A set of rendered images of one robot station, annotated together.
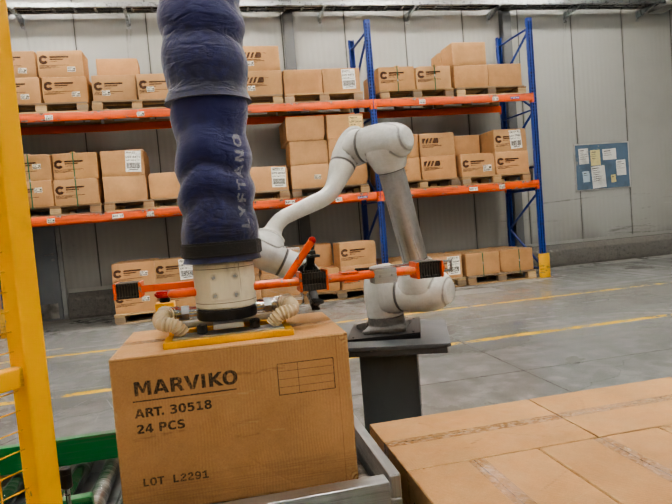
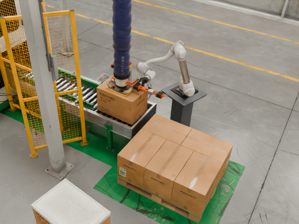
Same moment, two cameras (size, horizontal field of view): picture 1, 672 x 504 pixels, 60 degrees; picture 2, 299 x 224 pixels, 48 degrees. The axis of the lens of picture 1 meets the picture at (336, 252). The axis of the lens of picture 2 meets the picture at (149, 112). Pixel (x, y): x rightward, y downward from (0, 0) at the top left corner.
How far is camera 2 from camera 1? 3.56 m
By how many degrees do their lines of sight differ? 50
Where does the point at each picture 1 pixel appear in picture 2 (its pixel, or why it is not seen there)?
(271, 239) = (143, 67)
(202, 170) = (115, 62)
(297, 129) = not seen: outside the picture
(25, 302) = (78, 82)
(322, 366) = (127, 105)
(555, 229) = not seen: outside the picture
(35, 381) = (79, 92)
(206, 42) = (117, 39)
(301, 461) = (123, 117)
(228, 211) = (119, 70)
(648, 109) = not seen: outside the picture
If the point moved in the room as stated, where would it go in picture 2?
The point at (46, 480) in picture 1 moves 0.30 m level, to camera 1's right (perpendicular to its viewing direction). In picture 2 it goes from (80, 104) to (95, 114)
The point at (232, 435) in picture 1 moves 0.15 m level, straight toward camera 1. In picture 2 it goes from (113, 107) to (107, 113)
